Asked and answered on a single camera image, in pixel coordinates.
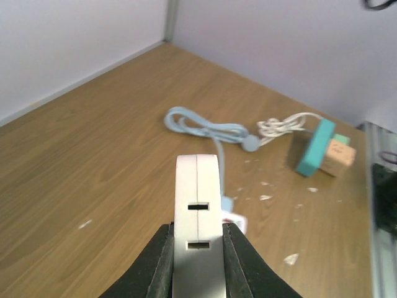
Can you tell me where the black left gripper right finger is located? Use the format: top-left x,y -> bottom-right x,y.
223,223 -> 301,298

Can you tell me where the white square plug adapter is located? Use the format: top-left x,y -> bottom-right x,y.
172,155 -> 226,297

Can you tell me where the aluminium front rail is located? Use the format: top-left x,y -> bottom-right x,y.
359,121 -> 396,297

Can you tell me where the pink cube adapter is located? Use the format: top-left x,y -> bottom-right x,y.
320,133 -> 356,177

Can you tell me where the teal power strip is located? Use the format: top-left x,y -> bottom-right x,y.
295,119 -> 336,177

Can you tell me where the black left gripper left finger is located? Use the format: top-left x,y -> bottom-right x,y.
105,222 -> 174,297

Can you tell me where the white coiled cable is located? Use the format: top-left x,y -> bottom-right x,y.
256,112 -> 323,147

